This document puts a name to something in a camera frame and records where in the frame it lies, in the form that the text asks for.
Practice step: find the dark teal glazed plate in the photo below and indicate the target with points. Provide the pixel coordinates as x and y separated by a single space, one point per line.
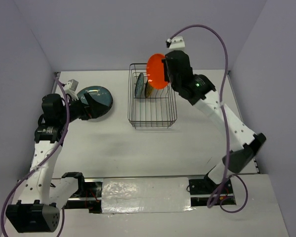
93 90

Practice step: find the wire dish rack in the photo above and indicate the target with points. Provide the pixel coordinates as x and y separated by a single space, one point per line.
155 112

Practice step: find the silver foil covered panel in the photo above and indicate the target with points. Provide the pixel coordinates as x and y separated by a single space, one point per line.
145 195

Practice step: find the green plate blue floral pattern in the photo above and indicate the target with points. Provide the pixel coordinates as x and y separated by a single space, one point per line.
139 85

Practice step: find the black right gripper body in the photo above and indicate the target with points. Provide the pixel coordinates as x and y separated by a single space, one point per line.
173 82

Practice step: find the brown yellow plate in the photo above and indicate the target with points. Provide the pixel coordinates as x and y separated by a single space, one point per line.
148 89

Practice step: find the orange plastic plate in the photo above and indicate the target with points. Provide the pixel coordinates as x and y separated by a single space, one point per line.
155 71

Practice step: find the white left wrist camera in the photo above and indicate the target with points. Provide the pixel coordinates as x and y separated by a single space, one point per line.
70 87

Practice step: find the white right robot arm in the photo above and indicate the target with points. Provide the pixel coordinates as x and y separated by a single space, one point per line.
201 93

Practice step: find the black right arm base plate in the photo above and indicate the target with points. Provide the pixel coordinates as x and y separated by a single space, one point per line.
201 186

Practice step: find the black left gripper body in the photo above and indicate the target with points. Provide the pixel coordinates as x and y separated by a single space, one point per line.
77 110

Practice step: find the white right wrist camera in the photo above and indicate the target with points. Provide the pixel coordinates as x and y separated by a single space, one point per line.
175 43

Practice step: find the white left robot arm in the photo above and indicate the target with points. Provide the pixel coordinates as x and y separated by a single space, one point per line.
38 208

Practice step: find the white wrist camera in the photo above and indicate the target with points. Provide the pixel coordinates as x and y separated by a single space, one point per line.
175 43
70 87

